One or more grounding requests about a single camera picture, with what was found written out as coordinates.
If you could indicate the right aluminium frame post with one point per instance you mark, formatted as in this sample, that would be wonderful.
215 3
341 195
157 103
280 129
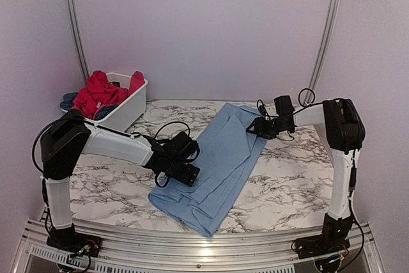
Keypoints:
330 20

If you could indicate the aluminium frame post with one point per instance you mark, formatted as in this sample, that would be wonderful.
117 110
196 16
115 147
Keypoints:
330 20
74 24

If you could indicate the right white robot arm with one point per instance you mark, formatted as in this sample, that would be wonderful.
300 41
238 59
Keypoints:
344 136

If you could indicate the left aluminium frame post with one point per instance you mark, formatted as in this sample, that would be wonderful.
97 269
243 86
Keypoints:
74 24

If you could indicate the red garment in bin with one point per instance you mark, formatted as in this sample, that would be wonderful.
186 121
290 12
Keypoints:
100 97

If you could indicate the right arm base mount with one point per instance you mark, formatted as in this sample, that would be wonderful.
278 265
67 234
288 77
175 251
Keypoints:
317 245

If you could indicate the light blue button shirt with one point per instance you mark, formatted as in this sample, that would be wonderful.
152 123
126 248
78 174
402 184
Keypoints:
228 154

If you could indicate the white plastic laundry bin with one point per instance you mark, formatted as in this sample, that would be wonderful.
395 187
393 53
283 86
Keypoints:
131 109

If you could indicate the dark blue garment in bin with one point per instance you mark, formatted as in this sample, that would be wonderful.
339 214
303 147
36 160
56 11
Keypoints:
68 100

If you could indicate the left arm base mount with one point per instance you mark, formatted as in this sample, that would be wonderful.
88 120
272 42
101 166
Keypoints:
79 241

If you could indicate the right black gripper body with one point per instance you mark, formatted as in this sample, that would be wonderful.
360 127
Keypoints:
271 129

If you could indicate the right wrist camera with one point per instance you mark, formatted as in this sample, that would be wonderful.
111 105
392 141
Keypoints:
262 109

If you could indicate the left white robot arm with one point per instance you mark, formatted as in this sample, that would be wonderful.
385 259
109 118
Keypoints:
65 140

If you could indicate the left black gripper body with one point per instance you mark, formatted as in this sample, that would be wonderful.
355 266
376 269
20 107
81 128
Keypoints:
176 163

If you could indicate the front aluminium rail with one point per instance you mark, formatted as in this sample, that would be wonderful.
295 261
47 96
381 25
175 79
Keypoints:
133 250

